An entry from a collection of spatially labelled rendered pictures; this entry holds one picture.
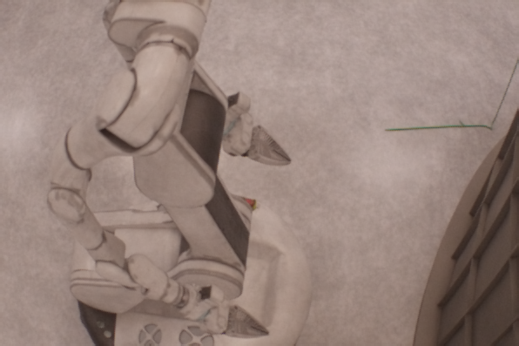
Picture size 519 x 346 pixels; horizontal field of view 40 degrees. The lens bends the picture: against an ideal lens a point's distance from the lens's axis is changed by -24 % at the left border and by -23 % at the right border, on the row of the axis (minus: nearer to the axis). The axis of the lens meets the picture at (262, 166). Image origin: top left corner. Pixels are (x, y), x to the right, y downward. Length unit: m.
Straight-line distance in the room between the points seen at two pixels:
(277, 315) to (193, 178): 0.69
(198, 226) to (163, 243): 0.32
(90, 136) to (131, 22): 0.18
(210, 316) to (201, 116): 0.42
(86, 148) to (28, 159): 1.62
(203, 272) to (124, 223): 0.34
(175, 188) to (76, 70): 1.51
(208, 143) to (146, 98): 0.48
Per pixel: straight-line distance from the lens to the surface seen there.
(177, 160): 1.54
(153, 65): 1.17
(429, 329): 2.61
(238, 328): 1.84
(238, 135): 1.99
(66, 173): 1.33
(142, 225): 2.15
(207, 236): 1.85
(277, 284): 2.22
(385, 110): 3.00
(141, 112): 1.16
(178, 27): 1.20
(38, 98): 3.01
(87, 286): 2.17
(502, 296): 2.01
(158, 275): 1.69
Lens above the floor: 2.37
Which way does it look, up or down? 58 degrees down
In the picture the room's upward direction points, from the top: 10 degrees clockwise
